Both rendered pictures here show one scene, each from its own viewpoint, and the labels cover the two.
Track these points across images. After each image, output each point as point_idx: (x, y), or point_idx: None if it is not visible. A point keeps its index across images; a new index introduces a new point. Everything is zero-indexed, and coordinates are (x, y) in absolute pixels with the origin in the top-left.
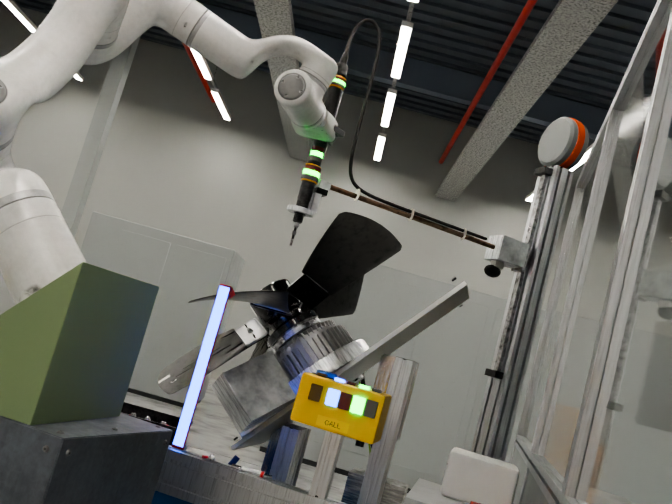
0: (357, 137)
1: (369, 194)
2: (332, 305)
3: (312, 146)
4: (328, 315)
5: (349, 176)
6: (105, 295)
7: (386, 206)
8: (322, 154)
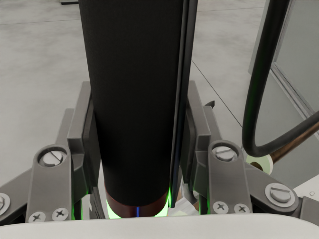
0: (282, 23)
1: (286, 143)
2: (179, 182)
3: (109, 198)
4: (177, 194)
5: (245, 150)
6: None
7: (313, 133)
8: (167, 203)
